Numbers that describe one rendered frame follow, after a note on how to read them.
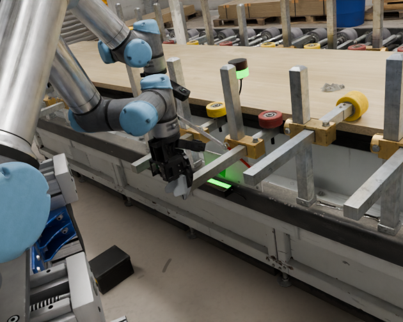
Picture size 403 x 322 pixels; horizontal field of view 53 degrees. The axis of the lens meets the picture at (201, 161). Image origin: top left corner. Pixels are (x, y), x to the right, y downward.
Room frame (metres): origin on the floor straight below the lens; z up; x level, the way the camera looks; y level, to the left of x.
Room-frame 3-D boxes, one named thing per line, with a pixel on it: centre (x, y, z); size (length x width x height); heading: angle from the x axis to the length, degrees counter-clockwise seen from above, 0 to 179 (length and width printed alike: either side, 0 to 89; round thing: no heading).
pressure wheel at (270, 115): (1.27, -0.26, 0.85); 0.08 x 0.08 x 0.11
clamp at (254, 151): (1.20, -0.15, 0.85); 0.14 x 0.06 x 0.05; 40
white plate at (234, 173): (1.23, -0.09, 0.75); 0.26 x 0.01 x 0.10; 40
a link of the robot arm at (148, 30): (1.31, 0.09, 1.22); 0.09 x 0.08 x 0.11; 114
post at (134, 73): (1.61, 0.20, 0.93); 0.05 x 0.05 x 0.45; 40
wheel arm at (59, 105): (2.10, 0.70, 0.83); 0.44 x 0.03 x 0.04; 130
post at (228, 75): (1.22, -0.13, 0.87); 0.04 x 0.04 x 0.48; 40
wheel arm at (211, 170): (1.15, -0.11, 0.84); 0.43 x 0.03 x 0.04; 130
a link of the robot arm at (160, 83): (0.99, 0.08, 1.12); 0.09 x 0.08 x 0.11; 160
